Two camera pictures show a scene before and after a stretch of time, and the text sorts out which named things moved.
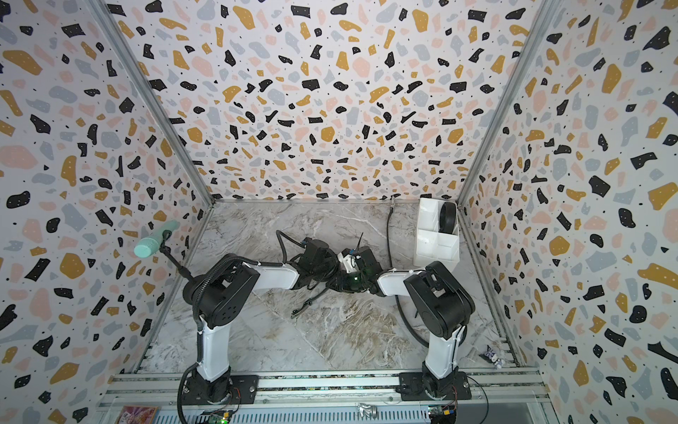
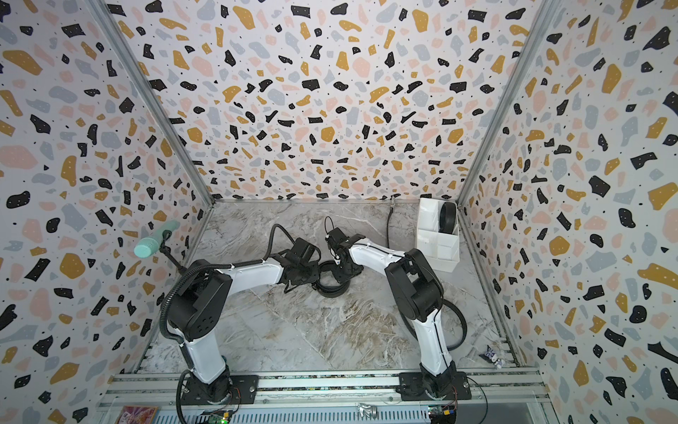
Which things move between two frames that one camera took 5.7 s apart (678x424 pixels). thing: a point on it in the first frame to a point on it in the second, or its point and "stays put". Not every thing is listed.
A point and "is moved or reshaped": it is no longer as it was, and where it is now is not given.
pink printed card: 138,414 stays put
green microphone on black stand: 154,243 stays put
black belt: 448,217 stays put
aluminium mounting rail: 493,388 stays put
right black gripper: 343,283 to 340,276
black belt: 308,303 is moved or reshaped
